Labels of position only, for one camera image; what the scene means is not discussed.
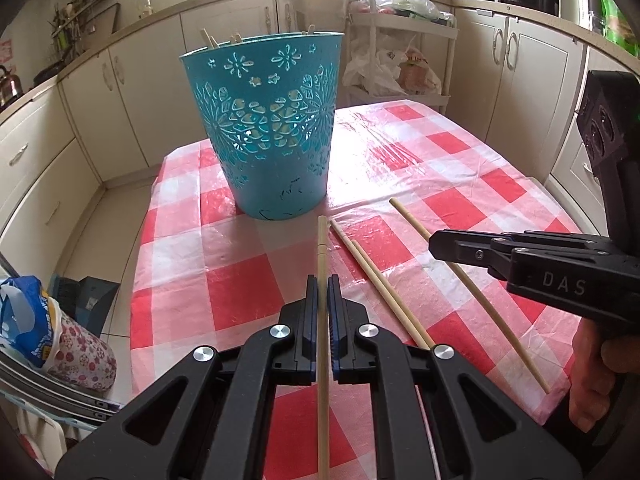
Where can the white trolley cart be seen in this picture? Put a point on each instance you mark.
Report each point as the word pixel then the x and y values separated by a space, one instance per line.
pixel 400 35

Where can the grey metal rail frame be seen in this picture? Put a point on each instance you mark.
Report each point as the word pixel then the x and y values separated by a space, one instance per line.
pixel 55 395

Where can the white plastic bag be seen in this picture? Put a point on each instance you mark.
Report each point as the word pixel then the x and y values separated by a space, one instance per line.
pixel 375 70

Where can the beige kitchen countertop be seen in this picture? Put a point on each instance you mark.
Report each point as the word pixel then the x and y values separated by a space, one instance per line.
pixel 115 27

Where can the metal kettle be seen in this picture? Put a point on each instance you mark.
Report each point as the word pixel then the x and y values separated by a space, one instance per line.
pixel 7 87

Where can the floral trash bin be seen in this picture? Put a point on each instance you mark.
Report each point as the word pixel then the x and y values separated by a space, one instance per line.
pixel 82 360

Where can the blue plastic bag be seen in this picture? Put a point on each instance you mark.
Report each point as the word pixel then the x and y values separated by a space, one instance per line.
pixel 22 320

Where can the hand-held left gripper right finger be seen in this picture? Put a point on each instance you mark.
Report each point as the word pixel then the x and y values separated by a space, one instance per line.
pixel 334 325

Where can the red white checkered tablecloth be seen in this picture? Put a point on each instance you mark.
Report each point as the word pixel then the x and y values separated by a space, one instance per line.
pixel 240 280

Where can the wall utensil rack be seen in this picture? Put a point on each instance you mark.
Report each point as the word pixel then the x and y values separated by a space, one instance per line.
pixel 75 20

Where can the teal cut-out metal bucket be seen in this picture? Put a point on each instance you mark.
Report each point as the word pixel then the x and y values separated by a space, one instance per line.
pixel 265 160

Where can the green packet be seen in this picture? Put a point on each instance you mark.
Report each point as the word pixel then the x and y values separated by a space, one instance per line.
pixel 617 15

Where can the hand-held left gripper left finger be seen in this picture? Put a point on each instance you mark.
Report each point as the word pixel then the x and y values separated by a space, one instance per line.
pixel 312 325

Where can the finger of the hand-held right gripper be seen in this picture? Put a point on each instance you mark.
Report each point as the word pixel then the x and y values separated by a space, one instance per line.
pixel 465 247

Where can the light wooden chopstick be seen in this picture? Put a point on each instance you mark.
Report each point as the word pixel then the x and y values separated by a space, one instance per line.
pixel 375 280
pixel 311 30
pixel 323 255
pixel 236 38
pixel 206 39
pixel 495 320
pixel 340 232

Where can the cream drawer cabinet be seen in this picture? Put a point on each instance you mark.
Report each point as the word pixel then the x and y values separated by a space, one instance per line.
pixel 40 170

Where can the dark teal dustpan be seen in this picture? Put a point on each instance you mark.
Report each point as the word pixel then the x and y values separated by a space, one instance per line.
pixel 92 295

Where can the cream side cabinet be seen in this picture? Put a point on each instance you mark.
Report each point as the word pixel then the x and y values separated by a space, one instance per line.
pixel 530 75

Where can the clear plastic bottle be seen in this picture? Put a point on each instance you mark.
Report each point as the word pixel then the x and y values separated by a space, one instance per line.
pixel 145 6

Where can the white rack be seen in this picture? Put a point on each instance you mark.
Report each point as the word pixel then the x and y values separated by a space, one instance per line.
pixel 37 435

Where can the cream door cabinet row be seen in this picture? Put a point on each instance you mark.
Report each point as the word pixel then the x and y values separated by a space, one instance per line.
pixel 150 75

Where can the person's right hand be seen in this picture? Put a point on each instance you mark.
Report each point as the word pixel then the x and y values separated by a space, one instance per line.
pixel 587 380

